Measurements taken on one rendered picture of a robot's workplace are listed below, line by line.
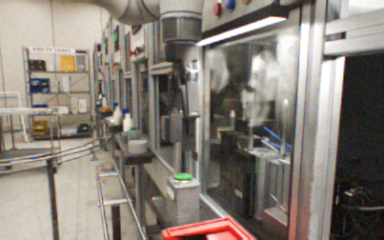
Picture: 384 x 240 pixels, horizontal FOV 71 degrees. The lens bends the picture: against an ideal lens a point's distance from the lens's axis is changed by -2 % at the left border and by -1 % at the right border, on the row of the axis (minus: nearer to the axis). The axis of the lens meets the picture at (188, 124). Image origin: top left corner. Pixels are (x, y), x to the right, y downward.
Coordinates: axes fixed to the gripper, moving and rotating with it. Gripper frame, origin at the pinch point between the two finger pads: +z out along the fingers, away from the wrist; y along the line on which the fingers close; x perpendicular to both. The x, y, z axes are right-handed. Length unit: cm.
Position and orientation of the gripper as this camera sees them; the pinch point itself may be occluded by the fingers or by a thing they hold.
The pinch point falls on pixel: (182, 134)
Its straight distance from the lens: 63.0
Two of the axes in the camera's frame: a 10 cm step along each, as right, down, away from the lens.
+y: -3.6, -1.5, 9.2
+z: 0.0, 9.9, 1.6
